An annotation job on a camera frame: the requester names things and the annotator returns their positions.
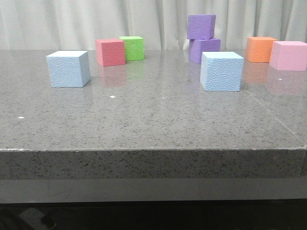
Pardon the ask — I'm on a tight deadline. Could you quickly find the pink foam block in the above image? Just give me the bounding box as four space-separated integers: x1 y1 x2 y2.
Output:
269 41 307 71

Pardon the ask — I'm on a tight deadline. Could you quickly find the green foam block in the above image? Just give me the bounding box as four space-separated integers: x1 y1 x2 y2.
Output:
119 36 144 61

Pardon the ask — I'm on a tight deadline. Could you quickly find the red foam block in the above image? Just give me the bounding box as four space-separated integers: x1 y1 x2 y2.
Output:
95 38 126 67

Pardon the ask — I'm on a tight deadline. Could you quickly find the white pleated curtain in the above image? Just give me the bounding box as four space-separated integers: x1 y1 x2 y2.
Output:
0 0 307 50

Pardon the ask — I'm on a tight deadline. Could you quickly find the light blue foam block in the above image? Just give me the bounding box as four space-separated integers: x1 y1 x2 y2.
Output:
46 51 91 88
200 52 244 92

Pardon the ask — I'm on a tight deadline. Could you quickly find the purple foam block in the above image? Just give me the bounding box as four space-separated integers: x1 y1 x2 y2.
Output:
187 14 216 40
189 38 221 64

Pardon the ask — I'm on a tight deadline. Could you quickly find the upper purple foam block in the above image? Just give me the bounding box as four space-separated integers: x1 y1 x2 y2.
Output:
187 14 216 40

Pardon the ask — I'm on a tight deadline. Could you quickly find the orange foam block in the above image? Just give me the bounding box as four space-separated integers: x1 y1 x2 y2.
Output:
245 37 277 63

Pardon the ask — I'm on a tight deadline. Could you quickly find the lower purple foam block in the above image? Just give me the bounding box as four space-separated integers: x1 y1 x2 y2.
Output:
189 38 221 64

